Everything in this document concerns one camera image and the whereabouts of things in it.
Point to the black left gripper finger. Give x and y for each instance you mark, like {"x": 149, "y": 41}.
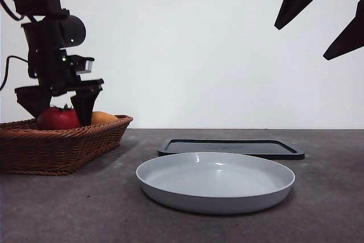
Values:
{"x": 85, "y": 106}
{"x": 32, "y": 99}

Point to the red tomato with green stem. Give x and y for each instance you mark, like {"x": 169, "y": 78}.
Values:
{"x": 57, "y": 119}

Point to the orange round bread roll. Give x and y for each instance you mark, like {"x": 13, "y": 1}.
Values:
{"x": 102, "y": 117}

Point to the brown woven wicker basket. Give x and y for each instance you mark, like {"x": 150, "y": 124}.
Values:
{"x": 57, "y": 152}

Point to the dark rectangular tray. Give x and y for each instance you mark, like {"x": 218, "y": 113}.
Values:
{"x": 227, "y": 144}

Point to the pale grey round plate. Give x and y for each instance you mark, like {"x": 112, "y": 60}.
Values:
{"x": 213, "y": 180}

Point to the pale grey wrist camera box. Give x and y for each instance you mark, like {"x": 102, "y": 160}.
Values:
{"x": 85, "y": 65}

